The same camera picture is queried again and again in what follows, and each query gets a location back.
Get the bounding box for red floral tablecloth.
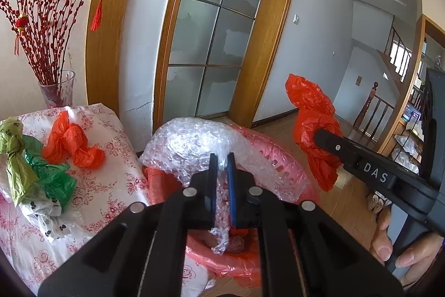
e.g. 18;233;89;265
0;104;216;296

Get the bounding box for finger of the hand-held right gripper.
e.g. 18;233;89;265
314;129;397;191

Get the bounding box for clear bubble wrap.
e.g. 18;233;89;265
139;117;265;254

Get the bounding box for small red lantern ornament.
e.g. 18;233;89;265
14;14;30;56

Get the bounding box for person's right hand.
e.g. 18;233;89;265
369;205;445;287

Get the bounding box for red decorative branches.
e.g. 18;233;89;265
0;0;96;85

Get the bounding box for red plastic trash basket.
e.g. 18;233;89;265
240;130;310;203

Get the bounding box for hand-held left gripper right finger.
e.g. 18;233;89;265
226;152;406;297

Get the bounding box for orange plastic bag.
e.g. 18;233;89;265
285;73;345;192
42;110;106;168

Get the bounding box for glass vase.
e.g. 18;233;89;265
38;70;76;109

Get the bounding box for pink plastic basket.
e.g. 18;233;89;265
141;125;322;289

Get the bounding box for light green plastic bag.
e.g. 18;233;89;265
0;118;39;205

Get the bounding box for wooden door frame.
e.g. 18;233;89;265
85;0;304;129

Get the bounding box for wooden stair railing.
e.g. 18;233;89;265
353;81;397;144

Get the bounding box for white black-printed plastic bag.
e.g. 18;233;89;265
21;200;86;245

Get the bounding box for wooden doorway frame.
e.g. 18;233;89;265
377;14;445;155

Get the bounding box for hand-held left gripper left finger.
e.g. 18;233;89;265
38;153;223;297

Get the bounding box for dark green plastic bag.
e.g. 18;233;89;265
23;137;78;209

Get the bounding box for frosted glass panel door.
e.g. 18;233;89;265
153;0;279;124

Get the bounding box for cluttered shelf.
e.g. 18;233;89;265
391;99;425;176

